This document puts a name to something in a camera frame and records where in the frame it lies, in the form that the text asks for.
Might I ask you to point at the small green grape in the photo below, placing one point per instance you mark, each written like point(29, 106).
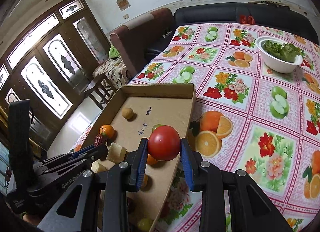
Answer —
point(157, 127)

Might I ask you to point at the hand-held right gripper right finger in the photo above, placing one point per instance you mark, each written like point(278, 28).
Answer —
point(187, 167)

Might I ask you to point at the dark red wrinkled fruit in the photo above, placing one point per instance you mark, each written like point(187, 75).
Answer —
point(100, 140)

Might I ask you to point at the small wall calendar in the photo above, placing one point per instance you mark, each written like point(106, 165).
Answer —
point(123, 3)

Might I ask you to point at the brown armchair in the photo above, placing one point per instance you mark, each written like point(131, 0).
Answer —
point(140, 34)

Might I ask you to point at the dark wooden stool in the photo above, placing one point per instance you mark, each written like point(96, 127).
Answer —
point(100, 89)

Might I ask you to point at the red tomato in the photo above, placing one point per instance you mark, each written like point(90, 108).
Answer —
point(163, 143)

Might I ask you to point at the pale sugarcane piece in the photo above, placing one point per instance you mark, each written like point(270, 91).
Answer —
point(116, 152)
point(101, 166)

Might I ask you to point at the wooden glazed door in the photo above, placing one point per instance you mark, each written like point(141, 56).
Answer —
point(50, 72)

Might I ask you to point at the green pillow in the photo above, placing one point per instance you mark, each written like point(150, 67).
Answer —
point(115, 51)

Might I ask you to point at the red bag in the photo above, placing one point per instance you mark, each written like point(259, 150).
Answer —
point(247, 19)

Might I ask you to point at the green lettuce leaves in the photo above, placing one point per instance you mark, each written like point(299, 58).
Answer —
point(281, 49)

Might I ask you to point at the tan round fruit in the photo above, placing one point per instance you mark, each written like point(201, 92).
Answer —
point(127, 113)

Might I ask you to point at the black sofa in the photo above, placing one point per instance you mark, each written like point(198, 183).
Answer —
point(212, 14)

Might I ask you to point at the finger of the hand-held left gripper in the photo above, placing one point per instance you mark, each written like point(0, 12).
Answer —
point(82, 151)
point(95, 153)

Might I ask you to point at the large orange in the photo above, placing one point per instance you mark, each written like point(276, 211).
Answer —
point(151, 160)

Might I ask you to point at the shallow cardboard box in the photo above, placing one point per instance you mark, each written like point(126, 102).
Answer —
point(162, 107)

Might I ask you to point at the large green grape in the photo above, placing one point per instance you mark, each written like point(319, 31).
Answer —
point(144, 224)

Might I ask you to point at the floral seat cushion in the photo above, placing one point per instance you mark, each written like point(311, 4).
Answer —
point(112, 72)

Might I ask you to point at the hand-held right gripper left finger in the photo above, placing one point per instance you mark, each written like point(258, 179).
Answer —
point(141, 164)

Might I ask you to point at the mandarin orange with leaf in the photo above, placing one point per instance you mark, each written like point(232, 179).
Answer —
point(107, 131)

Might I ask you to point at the wall switch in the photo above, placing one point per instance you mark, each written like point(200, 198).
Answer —
point(126, 16)

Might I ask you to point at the white bowl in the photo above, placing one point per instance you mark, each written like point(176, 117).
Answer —
point(277, 66)

